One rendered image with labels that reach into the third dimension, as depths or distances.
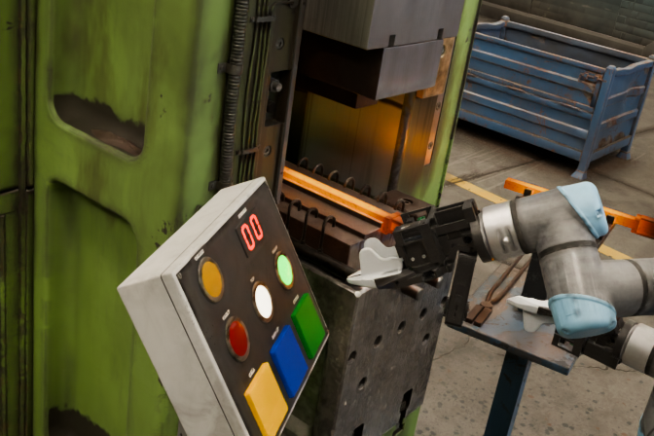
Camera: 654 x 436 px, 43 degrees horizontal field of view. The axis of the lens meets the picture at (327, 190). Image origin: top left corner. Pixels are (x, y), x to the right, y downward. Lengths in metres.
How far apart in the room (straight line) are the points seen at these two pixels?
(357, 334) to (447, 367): 1.49
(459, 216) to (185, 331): 0.40
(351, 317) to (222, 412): 0.60
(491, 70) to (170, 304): 4.69
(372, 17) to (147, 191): 0.48
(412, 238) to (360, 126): 0.85
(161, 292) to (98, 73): 0.70
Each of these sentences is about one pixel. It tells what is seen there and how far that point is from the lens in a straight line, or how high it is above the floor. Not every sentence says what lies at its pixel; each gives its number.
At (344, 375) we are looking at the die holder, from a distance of 1.65.
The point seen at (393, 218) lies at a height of 1.01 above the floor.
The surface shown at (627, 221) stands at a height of 0.94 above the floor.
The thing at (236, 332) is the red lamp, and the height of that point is 1.10.
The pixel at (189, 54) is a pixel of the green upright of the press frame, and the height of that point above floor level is 1.34.
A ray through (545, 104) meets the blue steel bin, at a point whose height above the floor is 0.38.
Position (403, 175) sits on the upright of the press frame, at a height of 0.99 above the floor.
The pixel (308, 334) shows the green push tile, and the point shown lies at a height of 1.01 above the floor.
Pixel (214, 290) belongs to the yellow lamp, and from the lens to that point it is 1.02.
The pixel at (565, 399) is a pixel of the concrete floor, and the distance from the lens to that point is 3.12.
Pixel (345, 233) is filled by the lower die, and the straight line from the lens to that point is 1.62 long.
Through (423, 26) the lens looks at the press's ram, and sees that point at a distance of 1.53.
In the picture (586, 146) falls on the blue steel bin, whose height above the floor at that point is 0.21.
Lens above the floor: 1.67
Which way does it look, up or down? 23 degrees down
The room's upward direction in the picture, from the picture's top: 9 degrees clockwise
